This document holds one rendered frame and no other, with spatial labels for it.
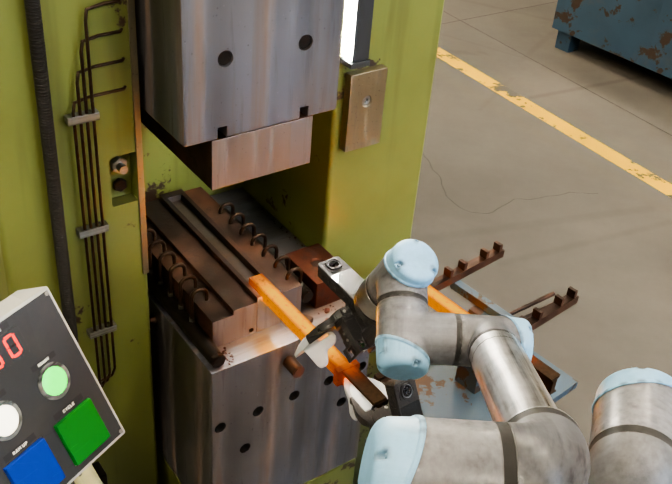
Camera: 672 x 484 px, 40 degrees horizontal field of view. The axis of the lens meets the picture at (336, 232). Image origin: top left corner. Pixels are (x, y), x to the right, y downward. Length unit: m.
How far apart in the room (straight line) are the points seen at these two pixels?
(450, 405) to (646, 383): 0.86
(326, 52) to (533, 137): 3.17
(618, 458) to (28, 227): 1.00
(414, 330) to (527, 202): 2.86
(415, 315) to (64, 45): 0.68
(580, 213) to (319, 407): 2.36
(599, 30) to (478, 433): 4.72
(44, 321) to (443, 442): 0.75
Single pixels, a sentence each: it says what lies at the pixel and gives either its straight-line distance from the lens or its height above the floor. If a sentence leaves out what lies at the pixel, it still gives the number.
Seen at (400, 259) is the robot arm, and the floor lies 1.34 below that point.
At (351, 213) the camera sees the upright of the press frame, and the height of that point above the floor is 1.01.
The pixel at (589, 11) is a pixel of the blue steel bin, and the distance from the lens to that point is 5.58.
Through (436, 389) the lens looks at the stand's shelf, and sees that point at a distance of 2.12.
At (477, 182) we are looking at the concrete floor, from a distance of 4.20.
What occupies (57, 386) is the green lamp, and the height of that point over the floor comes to 1.08.
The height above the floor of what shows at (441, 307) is 0.92.
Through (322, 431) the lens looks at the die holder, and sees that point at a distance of 2.05.
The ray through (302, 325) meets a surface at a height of 1.01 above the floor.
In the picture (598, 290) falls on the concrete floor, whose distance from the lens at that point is 3.68.
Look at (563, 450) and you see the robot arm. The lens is 0.97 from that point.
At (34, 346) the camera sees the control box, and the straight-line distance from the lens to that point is 1.47.
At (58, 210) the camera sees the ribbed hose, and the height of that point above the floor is 1.23.
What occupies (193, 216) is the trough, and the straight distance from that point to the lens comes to 2.02.
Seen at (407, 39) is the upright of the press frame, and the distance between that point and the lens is 1.88.
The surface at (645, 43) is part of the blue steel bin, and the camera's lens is 5.40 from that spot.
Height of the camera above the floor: 2.10
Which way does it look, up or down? 34 degrees down
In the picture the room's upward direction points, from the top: 5 degrees clockwise
